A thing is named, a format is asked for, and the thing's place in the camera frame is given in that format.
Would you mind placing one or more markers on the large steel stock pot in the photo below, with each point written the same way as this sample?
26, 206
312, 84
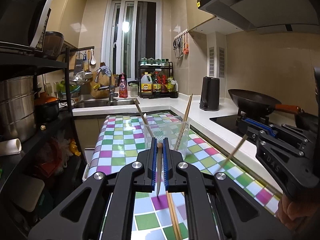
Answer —
17, 108

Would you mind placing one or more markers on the black electric kettle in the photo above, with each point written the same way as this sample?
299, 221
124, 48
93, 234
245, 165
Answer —
210, 94

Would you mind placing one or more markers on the wooden cutting board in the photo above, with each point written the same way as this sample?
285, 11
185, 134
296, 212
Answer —
92, 84

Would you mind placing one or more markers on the dark bowl on shelf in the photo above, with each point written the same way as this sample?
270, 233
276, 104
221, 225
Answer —
52, 45

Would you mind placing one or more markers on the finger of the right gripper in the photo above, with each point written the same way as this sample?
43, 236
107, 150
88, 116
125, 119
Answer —
297, 131
257, 124

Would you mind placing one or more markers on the steel kitchen sink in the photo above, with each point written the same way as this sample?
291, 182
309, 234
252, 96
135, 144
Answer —
103, 103

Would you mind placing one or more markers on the range hood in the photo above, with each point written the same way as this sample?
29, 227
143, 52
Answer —
266, 16

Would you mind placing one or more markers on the glass jar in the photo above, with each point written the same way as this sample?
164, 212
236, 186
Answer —
134, 89

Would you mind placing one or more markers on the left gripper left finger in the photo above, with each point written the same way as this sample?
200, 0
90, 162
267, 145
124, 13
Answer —
101, 207

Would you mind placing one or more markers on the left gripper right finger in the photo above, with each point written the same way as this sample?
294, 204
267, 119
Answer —
216, 206

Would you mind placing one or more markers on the hanging utensils on hooks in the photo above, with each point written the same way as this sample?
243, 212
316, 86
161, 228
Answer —
181, 44

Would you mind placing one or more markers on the white paper roll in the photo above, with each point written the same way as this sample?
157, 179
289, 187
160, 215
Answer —
10, 147

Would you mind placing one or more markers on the red dish soap bottle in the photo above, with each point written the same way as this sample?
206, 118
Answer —
123, 87

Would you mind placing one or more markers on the clear plastic utensil holder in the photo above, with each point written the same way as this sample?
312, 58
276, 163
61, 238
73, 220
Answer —
168, 129

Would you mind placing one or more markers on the wooden chopstick two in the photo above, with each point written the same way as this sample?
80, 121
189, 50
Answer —
172, 217

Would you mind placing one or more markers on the wooden chopstick one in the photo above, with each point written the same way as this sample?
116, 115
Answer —
146, 124

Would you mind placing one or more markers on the wooden chopstick seven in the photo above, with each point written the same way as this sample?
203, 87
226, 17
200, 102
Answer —
184, 122

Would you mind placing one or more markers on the microwave oven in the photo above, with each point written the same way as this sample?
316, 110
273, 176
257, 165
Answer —
23, 24

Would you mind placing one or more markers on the person's right hand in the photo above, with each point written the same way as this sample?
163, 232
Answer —
296, 215

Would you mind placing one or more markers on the black shelving rack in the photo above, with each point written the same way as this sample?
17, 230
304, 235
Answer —
48, 167

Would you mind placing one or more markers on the black wok orange handle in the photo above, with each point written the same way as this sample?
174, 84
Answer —
258, 104

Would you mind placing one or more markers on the orange lidded black pot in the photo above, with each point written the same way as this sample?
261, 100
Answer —
46, 107

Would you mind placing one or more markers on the wooden chopstick six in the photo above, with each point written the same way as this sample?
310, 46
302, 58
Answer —
231, 155

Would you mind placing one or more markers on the chrome sink faucet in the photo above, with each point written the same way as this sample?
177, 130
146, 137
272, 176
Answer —
104, 83

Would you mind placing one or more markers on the yellow cooking oil jug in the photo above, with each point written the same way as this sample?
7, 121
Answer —
146, 84

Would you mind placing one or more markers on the black condiment rack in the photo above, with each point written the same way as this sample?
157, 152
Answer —
162, 73

